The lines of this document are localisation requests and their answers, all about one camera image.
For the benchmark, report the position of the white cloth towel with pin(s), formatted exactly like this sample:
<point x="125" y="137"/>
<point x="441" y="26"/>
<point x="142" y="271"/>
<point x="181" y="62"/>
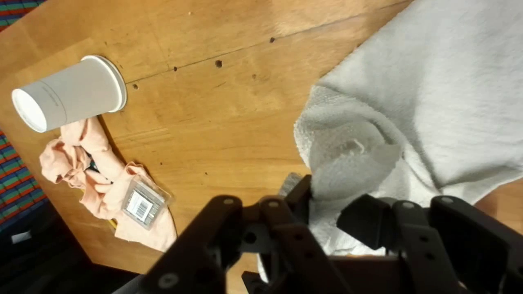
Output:
<point x="429" y="106"/>

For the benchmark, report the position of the pink garment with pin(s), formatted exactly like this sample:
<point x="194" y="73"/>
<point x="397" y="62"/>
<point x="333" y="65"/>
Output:
<point x="83" y="158"/>

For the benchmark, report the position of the clear packet with label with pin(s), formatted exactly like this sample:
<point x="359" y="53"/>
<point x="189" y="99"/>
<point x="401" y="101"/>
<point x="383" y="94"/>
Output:
<point x="143" y="204"/>

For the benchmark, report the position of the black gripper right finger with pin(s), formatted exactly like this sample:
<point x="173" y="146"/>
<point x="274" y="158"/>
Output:
<point x="449" y="248"/>

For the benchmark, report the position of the white paper cup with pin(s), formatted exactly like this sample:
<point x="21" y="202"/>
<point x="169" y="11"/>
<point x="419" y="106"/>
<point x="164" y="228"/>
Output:
<point x="88" y="89"/>

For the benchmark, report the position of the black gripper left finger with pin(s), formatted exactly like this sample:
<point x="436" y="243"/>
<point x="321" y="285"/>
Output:
<point x="276" y="230"/>

